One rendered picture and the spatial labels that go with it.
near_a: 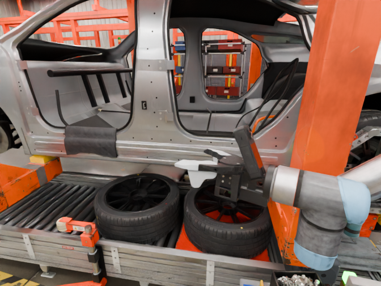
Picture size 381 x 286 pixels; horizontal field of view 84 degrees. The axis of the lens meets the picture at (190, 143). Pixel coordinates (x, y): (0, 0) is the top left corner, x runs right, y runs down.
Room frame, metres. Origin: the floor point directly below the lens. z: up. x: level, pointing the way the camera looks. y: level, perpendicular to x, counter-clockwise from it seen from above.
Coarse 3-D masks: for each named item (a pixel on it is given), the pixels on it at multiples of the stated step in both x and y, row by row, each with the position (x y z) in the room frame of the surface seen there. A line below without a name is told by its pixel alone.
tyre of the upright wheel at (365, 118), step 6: (366, 108) 1.39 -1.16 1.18; (360, 114) 1.30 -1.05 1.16; (366, 114) 1.26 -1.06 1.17; (372, 114) 1.24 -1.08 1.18; (378, 114) 1.23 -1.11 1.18; (360, 120) 1.21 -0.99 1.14; (366, 120) 1.20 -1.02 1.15; (372, 120) 1.20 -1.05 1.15; (378, 120) 1.19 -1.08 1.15; (360, 126) 1.21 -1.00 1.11; (378, 126) 1.19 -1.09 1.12
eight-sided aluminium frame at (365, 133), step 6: (366, 126) 1.18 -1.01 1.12; (372, 126) 1.17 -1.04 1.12; (360, 132) 1.17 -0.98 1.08; (366, 132) 1.13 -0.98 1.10; (372, 132) 1.12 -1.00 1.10; (378, 132) 1.11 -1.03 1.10; (360, 138) 1.13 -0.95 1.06; (366, 138) 1.13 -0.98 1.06; (354, 144) 1.13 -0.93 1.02; (360, 144) 1.13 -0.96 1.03; (372, 204) 1.14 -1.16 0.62; (378, 204) 1.13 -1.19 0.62; (372, 210) 1.11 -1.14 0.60; (378, 210) 1.10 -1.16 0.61
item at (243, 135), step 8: (240, 128) 0.42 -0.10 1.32; (248, 128) 0.43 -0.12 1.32; (240, 136) 0.41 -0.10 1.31; (248, 136) 0.41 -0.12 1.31; (240, 144) 0.41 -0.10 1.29; (248, 144) 0.40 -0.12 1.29; (240, 152) 0.41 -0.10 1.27; (248, 152) 0.40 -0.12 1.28; (256, 152) 0.42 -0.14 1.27; (248, 160) 0.40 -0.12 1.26; (256, 160) 0.39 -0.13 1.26; (248, 168) 0.39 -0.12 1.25; (256, 168) 0.39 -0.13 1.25; (256, 176) 0.38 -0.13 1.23
